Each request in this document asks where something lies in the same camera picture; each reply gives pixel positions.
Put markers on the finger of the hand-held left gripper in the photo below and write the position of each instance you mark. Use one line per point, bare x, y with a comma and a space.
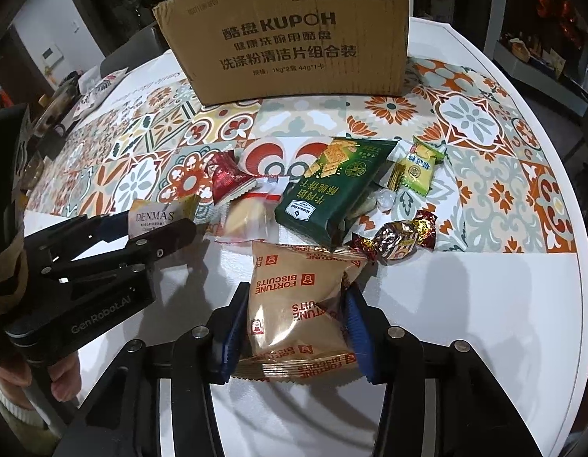
165, 243
84, 228

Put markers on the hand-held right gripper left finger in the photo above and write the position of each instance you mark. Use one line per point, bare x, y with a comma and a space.
231, 333

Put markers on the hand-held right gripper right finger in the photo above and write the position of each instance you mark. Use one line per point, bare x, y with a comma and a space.
358, 338

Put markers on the white gold-edged snack packet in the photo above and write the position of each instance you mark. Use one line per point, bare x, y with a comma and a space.
151, 216

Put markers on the beige biscuit packet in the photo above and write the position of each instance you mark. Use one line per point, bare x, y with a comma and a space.
294, 304

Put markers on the clear packet with yellow pastry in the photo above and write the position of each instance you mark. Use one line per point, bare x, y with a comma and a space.
246, 214

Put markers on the red snack packet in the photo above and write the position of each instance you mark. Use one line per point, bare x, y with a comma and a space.
227, 178

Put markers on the gold foil candy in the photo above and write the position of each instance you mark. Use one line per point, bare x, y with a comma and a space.
398, 243

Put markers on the clear candy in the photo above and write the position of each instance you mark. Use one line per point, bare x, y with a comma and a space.
384, 198

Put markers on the dark green cracker packet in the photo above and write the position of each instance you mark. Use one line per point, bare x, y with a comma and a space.
322, 200

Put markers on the yellow-green snack packet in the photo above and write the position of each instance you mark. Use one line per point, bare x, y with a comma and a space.
413, 166

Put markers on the brown cardboard box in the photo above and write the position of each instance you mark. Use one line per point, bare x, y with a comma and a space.
284, 47

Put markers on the person's left forearm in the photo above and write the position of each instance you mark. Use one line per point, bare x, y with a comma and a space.
13, 409

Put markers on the person's left hand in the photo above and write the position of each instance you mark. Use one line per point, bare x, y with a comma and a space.
60, 376

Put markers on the glass jar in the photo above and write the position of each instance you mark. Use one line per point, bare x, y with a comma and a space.
56, 109

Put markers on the white printed packets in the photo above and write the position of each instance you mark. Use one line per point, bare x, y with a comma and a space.
99, 88

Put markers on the grey chair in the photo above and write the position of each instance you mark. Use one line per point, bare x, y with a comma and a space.
127, 52

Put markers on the tile-patterned table mat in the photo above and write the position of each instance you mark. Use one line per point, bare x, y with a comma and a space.
465, 119

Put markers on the white low cabinet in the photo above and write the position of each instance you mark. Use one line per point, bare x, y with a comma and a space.
537, 62

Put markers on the red foil balloons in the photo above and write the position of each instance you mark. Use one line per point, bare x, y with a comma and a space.
558, 16

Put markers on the white wall panel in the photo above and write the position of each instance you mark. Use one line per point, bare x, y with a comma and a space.
49, 52

